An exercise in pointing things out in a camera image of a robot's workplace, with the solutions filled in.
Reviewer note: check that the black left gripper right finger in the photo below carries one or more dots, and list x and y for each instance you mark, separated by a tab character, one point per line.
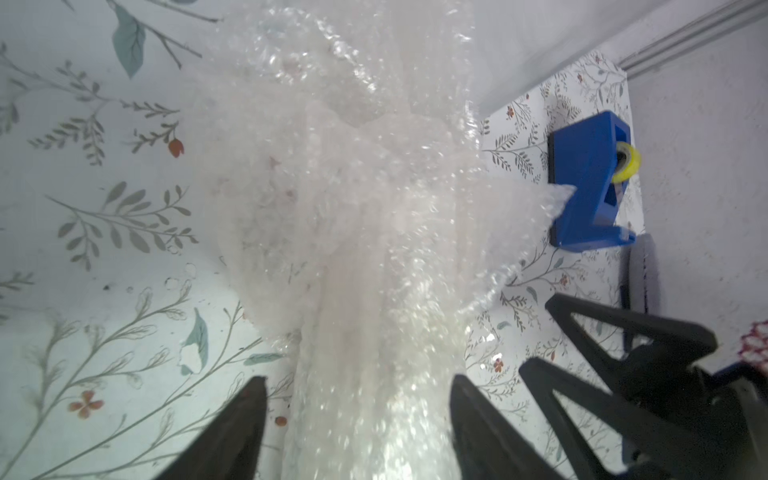
486	445

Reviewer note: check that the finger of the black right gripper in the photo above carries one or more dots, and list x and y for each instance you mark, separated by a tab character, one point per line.
606	414
630	342

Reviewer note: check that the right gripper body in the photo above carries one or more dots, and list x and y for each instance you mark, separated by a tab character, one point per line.
704	425

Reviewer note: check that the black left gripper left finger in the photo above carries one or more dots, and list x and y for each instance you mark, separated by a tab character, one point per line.
229	446

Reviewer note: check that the clear bubble wrap sheet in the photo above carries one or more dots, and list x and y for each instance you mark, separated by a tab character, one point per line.
358	221

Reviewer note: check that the clear glass vase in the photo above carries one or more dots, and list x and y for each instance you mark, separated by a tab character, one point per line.
519	44

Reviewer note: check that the blue tape dispenser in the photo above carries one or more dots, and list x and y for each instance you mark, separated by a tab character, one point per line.
595	157

